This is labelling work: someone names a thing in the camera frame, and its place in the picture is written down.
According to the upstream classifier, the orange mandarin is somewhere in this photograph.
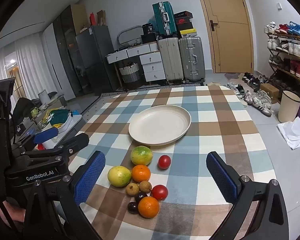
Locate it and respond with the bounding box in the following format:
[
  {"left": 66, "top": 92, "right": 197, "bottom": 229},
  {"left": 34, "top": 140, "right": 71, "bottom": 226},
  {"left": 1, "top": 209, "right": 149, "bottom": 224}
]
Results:
[
  {"left": 131, "top": 164, "right": 151, "bottom": 183},
  {"left": 138, "top": 196, "right": 160, "bottom": 219}
]

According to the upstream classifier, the person's left hand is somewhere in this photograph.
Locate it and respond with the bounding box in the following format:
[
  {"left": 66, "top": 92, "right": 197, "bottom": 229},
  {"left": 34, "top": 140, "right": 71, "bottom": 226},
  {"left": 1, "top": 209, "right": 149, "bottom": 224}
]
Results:
[{"left": 0, "top": 201, "right": 25, "bottom": 228}]

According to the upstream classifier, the teal suitcase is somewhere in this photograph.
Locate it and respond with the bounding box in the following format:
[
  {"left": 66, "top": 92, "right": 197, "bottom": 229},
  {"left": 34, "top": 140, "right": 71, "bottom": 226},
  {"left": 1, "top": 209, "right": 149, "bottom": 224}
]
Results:
[{"left": 152, "top": 2, "right": 178, "bottom": 37}]

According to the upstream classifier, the silver suitcase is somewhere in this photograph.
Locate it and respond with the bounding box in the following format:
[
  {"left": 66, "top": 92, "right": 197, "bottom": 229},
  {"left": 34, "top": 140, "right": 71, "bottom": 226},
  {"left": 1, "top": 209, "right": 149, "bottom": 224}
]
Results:
[{"left": 178, "top": 36, "right": 206, "bottom": 83}]

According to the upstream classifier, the beige suitcase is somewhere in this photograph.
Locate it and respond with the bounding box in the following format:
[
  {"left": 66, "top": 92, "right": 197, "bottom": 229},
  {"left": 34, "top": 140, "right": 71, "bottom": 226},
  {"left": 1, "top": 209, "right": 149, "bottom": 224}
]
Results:
[{"left": 158, "top": 37, "right": 185, "bottom": 83}]

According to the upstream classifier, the scattered pile of shoes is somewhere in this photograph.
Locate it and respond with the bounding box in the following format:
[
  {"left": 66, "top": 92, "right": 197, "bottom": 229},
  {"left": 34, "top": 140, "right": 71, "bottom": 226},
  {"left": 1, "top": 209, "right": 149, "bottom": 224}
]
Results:
[{"left": 226, "top": 72, "right": 273, "bottom": 117}]

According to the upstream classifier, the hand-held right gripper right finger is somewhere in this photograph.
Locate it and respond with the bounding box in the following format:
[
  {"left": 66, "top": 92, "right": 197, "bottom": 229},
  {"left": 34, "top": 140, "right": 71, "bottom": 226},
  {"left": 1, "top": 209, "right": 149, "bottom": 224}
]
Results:
[{"left": 206, "top": 151, "right": 288, "bottom": 240}]

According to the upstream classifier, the brown longan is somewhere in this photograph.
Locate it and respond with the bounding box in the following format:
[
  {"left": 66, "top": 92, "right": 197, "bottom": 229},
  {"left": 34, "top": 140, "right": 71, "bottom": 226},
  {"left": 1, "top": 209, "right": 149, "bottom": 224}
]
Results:
[
  {"left": 139, "top": 180, "right": 152, "bottom": 194},
  {"left": 126, "top": 183, "right": 140, "bottom": 196}
]

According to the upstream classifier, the small cardboard box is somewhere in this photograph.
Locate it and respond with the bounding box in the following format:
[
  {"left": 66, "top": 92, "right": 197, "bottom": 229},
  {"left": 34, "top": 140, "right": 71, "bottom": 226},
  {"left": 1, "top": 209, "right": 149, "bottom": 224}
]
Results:
[{"left": 260, "top": 83, "right": 279, "bottom": 98}]

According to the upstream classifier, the black printed bag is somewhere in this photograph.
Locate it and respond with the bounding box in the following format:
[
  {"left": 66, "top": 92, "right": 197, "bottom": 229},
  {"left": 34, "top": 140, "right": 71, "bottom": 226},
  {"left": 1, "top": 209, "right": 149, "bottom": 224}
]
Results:
[{"left": 142, "top": 23, "right": 155, "bottom": 35}]

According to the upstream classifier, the white dresser with drawers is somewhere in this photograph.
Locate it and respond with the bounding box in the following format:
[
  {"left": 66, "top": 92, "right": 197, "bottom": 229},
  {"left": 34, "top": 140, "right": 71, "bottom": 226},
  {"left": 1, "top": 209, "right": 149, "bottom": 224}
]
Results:
[{"left": 106, "top": 42, "right": 165, "bottom": 85}]

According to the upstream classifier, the cream round plate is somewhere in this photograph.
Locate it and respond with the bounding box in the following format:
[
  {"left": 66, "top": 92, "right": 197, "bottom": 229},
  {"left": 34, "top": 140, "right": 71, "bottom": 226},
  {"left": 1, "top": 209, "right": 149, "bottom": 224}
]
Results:
[{"left": 128, "top": 105, "right": 192, "bottom": 147}]

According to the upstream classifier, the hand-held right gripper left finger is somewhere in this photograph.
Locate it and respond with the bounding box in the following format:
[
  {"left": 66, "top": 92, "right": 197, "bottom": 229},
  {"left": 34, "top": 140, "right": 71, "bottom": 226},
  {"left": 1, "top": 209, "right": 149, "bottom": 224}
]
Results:
[{"left": 23, "top": 151, "right": 106, "bottom": 240}]

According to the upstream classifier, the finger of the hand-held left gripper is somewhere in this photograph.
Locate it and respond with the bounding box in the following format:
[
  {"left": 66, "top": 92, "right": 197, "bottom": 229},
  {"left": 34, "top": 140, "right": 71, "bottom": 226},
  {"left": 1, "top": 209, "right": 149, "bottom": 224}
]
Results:
[
  {"left": 21, "top": 133, "right": 90, "bottom": 164},
  {"left": 13, "top": 127, "right": 59, "bottom": 153}
]

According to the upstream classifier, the dark cloth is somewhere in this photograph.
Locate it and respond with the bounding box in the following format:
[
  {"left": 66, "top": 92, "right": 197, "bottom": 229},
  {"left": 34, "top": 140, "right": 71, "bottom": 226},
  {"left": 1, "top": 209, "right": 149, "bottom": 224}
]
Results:
[{"left": 11, "top": 97, "right": 41, "bottom": 135}]

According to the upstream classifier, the black storage box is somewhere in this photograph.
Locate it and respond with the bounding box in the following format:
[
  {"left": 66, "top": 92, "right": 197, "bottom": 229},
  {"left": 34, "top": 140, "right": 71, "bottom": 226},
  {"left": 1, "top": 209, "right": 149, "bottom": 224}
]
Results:
[{"left": 141, "top": 34, "right": 157, "bottom": 43}]

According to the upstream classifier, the wooden shoe rack with shoes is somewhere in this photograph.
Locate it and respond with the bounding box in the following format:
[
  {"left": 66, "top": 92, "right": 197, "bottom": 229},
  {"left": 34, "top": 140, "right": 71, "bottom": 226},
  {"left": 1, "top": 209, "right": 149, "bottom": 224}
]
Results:
[{"left": 264, "top": 21, "right": 300, "bottom": 90}]

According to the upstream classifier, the dark grey fridge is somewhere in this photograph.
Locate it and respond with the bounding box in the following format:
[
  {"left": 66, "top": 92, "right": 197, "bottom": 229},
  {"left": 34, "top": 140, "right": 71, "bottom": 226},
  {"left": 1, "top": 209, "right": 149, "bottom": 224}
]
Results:
[{"left": 76, "top": 25, "right": 119, "bottom": 92}]

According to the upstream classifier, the brown cardboard piece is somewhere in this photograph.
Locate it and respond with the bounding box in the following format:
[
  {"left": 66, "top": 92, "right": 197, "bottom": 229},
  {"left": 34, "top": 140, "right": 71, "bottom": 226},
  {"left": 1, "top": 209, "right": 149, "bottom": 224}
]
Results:
[{"left": 97, "top": 10, "right": 107, "bottom": 26}]

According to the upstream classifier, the patterned floor rug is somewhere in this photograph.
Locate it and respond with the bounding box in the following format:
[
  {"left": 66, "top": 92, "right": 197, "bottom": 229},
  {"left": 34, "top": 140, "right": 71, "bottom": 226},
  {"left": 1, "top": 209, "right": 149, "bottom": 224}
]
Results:
[{"left": 80, "top": 81, "right": 206, "bottom": 115}]

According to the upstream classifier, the white plastic basket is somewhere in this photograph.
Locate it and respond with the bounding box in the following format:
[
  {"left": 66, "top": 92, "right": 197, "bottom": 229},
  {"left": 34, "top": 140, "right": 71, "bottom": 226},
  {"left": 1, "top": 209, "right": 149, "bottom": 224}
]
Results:
[{"left": 56, "top": 114, "right": 74, "bottom": 133}]

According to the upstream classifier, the white plastic bag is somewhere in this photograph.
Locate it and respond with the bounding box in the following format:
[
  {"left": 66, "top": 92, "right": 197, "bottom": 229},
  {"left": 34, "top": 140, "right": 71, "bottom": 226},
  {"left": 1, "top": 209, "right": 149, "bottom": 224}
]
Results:
[{"left": 277, "top": 117, "right": 300, "bottom": 150}]

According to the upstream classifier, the wooden door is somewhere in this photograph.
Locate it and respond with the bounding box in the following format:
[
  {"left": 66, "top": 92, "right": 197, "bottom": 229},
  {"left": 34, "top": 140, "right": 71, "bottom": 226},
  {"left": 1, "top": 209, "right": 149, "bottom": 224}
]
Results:
[{"left": 194, "top": 0, "right": 254, "bottom": 74}]

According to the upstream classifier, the woven laundry basket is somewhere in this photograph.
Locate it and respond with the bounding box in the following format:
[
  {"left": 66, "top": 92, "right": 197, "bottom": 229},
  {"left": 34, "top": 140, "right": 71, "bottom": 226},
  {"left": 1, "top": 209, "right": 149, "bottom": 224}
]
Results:
[{"left": 119, "top": 63, "right": 140, "bottom": 83}]

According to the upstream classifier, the grey coffee table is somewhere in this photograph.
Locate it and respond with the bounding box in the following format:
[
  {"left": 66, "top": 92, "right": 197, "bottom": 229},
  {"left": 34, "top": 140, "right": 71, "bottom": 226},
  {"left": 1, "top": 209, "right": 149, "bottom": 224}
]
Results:
[{"left": 13, "top": 100, "right": 87, "bottom": 153}]

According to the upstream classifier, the grey furry mat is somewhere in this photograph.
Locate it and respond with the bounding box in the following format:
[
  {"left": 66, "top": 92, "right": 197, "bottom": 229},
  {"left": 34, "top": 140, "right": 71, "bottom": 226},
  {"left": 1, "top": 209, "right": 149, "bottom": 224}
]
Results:
[{"left": 224, "top": 72, "right": 246, "bottom": 79}]

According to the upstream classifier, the white cylindrical appliance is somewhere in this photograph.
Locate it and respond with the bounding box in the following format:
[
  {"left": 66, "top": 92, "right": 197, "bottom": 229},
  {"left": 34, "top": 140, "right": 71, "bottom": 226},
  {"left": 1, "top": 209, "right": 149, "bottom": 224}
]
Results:
[{"left": 38, "top": 90, "right": 49, "bottom": 105}]

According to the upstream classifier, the grey oval frame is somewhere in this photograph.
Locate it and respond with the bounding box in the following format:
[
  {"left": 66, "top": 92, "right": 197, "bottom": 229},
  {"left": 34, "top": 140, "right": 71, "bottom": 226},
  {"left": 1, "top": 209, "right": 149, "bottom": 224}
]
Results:
[{"left": 117, "top": 25, "right": 143, "bottom": 46}]

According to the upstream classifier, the red tomato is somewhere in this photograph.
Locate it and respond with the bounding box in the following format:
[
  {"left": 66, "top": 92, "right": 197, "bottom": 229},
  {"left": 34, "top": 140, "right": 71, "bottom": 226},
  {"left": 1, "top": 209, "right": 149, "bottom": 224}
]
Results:
[
  {"left": 158, "top": 155, "right": 171, "bottom": 170},
  {"left": 151, "top": 184, "right": 169, "bottom": 201}
]

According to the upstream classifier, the cream trash bin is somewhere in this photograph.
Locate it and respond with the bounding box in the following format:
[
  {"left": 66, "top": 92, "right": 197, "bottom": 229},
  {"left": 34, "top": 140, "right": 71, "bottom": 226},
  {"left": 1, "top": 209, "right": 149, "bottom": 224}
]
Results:
[{"left": 278, "top": 90, "right": 300, "bottom": 123}]

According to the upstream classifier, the yellow bag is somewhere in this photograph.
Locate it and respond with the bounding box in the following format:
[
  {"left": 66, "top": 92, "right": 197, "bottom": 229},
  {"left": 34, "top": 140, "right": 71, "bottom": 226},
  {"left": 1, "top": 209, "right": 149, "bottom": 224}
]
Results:
[{"left": 41, "top": 109, "right": 59, "bottom": 125}]

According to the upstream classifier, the white curtain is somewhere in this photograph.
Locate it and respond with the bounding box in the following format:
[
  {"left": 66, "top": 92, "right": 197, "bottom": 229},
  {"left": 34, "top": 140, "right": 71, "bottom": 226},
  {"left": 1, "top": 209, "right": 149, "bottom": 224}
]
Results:
[{"left": 0, "top": 36, "right": 55, "bottom": 105}]

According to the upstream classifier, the dark glass cabinet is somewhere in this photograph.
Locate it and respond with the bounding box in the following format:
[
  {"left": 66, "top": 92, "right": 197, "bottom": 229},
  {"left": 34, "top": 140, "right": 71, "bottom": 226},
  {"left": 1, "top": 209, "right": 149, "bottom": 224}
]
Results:
[{"left": 52, "top": 4, "right": 90, "bottom": 100}]

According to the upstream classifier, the dark purple plum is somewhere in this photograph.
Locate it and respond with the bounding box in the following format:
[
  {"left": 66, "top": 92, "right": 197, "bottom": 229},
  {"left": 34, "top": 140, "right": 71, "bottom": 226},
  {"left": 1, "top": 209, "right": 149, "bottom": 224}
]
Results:
[
  {"left": 135, "top": 192, "right": 148, "bottom": 204},
  {"left": 127, "top": 201, "right": 140, "bottom": 215}
]

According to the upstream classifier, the white cup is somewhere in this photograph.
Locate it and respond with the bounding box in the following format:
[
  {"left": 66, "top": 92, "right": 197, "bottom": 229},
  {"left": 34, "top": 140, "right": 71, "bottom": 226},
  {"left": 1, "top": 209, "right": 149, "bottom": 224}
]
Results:
[{"left": 41, "top": 140, "right": 56, "bottom": 151}]

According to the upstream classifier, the yellow lemon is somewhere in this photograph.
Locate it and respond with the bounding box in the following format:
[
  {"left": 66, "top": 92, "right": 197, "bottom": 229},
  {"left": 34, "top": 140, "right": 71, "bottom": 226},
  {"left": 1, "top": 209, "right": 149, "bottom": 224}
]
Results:
[
  {"left": 107, "top": 166, "right": 132, "bottom": 188},
  {"left": 130, "top": 146, "right": 153, "bottom": 166}
]

